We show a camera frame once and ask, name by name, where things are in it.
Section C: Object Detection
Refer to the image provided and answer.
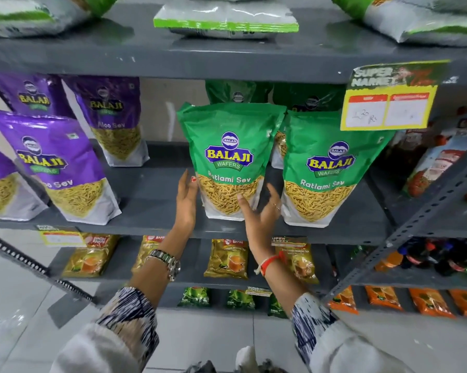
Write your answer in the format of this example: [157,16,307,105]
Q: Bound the red thread bracelet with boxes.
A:
[254,251,288,277]

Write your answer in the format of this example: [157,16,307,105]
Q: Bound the blue white patterned sleeve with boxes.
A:
[95,287,160,372]
[291,293,351,366]

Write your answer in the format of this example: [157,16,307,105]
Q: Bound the silver metal wristwatch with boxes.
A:
[145,249,182,282]

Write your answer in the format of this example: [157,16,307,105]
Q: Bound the large yellow price tag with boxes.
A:
[340,60,451,132]

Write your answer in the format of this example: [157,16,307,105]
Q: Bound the green tea packet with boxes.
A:
[225,289,256,311]
[267,293,289,319]
[177,286,213,308]

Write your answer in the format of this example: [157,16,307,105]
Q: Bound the yellow tea packet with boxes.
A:
[132,235,166,275]
[203,239,250,280]
[274,245,320,285]
[61,233,121,278]

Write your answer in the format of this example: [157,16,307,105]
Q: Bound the person's right hand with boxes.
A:
[237,183,283,259]

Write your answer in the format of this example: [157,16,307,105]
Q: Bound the grey slotted angle shelf unit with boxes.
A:
[322,109,467,320]

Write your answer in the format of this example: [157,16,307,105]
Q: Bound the grey metal shelf unit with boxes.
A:
[0,3,467,320]

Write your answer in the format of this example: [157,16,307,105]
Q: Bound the person's left forearm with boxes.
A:
[129,228,195,298]

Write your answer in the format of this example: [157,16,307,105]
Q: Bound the row of drink bottles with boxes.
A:
[373,237,467,278]

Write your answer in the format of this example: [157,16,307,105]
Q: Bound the purple snack packet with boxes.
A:
[62,75,151,168]
[0,71,77,119]
[0,108,122,226]
[0,135,50,222]

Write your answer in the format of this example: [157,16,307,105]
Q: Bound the person's right forearm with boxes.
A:
[253,250,310,308]

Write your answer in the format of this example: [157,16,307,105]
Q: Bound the white green plastic bag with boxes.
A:
[331,0,467,48]
[153,0,299,40]
[0,0,122,39]

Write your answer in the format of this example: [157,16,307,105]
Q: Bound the red white sauce pouch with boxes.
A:
[403,121,467,198]

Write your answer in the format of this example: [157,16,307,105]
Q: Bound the black slotted metal post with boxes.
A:
[0,229,96,304]

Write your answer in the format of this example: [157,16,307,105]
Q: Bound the white scarf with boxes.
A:
[50,320,417,373]

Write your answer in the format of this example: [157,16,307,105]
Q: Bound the green snack packet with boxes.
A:
[205,79,274,105]
[270,83,347,170]
[280,109,396,229]
[177,102,288,222]

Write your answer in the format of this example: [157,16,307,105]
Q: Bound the person's left hand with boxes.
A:
[173,169,199,237]

